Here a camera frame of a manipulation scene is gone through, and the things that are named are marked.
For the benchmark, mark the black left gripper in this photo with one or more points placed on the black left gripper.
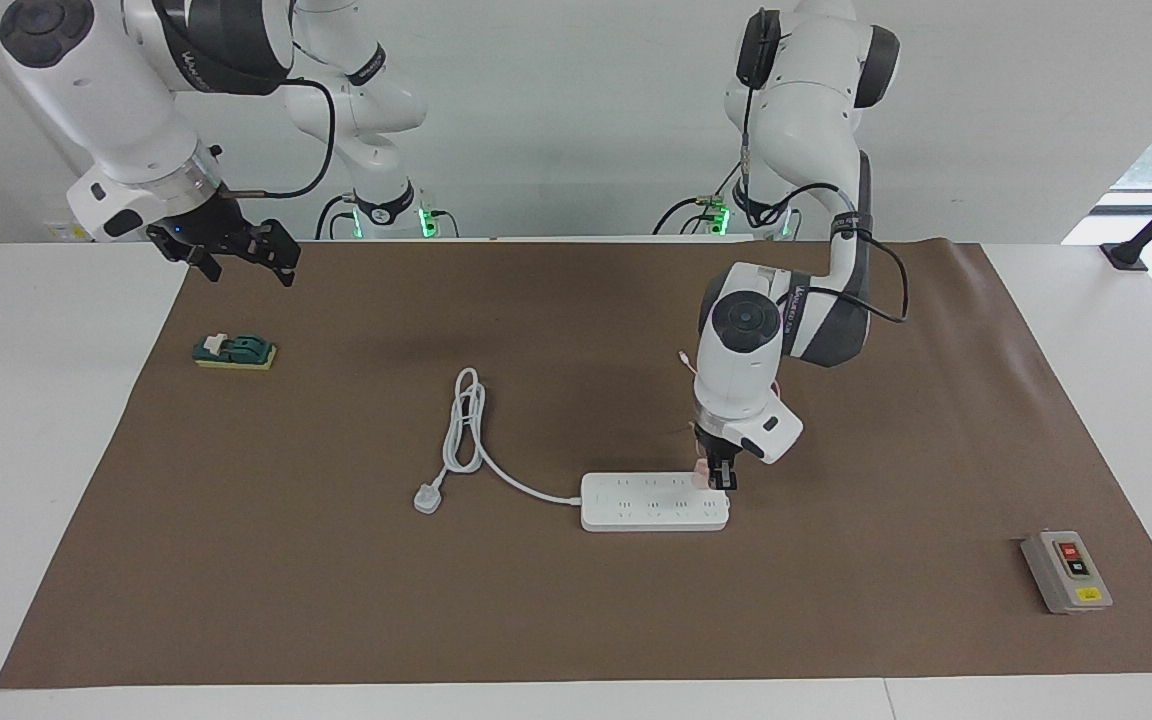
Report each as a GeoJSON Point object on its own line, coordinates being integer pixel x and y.
{"type": "Point", "coordinates": [718, 447]}

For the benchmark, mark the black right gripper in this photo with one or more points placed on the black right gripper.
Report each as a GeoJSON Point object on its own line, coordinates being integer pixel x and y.
{"type": "Point", "coordinates": [206, 230]}

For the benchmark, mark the pink charger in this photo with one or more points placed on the pink charger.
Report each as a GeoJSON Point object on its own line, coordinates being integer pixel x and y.
{"type": "Point", "coordinates": [701, 475]}

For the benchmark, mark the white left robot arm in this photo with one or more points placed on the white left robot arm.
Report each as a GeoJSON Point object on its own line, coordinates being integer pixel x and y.
{"type": "Point", "coordinates": [806, 100]}

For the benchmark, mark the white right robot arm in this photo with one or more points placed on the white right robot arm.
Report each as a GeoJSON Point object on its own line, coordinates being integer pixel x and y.
{"type": "Point", "coordinates": [106, 100]}

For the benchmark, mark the white power strip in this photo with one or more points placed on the white power strip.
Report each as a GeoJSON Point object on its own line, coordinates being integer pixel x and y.
{"type": "Point", "coordinates": [636, 505]}

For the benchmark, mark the brown table mat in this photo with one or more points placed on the brown table mat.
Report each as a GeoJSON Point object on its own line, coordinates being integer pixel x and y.
{"type": "Point", "coordinates": [636, 620]}

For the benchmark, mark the grey on-off switch box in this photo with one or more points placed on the grey on-off switch box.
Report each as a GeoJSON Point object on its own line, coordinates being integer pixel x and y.
{"type": "Point", "coordinates": [1066, 572]}

